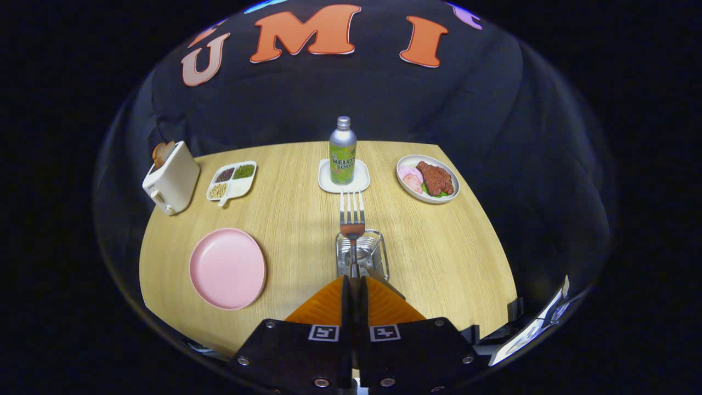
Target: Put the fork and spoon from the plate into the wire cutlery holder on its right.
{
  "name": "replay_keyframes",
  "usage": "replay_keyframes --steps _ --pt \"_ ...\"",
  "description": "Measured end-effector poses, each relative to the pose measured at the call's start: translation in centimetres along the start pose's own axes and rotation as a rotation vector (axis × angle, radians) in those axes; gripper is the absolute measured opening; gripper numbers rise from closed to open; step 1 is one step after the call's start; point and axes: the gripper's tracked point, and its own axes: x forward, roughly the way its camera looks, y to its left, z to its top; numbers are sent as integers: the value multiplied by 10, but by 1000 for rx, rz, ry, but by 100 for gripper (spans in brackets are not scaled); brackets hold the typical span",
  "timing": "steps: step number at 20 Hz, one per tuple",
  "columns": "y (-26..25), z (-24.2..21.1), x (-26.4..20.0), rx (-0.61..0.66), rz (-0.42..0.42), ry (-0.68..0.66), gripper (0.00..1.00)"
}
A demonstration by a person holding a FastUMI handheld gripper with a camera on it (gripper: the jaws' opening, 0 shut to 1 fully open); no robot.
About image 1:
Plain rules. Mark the green beans pile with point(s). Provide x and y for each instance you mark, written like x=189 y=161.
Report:
x=244 y=171

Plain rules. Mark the white square coaster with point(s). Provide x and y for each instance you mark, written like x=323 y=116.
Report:
x=363 y=184

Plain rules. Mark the pale beans pile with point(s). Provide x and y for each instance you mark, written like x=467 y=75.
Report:
x=218 y=190

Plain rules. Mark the perforated metal tray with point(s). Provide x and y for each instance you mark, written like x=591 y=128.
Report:
x=378 y=252

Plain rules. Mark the pink ham slice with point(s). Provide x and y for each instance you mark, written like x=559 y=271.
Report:
x=414 y=185
x=410 y=171

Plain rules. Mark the white oval plate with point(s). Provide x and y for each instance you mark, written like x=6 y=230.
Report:
x=439 y=199

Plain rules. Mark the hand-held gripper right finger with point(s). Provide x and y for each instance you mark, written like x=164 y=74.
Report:
x=363 y=307

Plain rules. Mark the green lettuce leaf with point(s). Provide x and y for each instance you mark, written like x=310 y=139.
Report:
x=441 y=193

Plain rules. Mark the dark brown beans pile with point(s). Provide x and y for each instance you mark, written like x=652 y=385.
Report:
x=225 y=175

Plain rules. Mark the brown toast slice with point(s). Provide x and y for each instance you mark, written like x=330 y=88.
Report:
x=168 y=151
x=158 y=154

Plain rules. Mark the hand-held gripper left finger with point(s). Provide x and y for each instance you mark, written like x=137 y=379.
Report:
x=346 y=307

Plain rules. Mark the white toaster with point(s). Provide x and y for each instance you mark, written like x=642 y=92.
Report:
x=173 y=181

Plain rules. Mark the brown meat piece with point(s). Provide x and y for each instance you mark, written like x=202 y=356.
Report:
x=436 y=176

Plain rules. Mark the green soda bottle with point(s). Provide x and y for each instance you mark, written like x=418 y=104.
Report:
x=343 y=153

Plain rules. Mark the white divided dish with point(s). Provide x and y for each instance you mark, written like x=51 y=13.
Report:
x=238 y=189

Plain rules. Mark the pink round plate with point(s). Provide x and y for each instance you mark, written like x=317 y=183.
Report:
x=227 y=269

